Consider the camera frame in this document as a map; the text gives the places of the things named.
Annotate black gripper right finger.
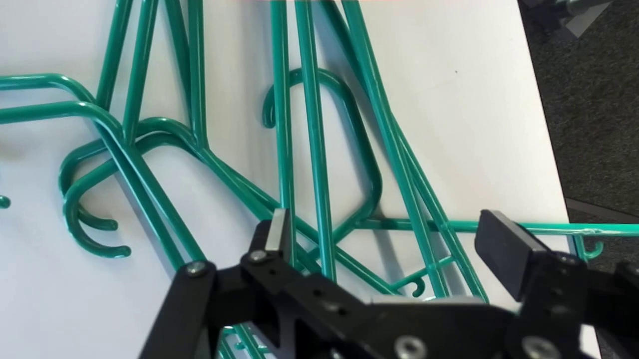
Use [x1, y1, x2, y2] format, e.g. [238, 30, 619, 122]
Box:
[475, 208, 639, 359]

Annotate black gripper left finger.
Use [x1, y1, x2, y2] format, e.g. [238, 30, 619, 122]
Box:
[138, 206, 375, 359]

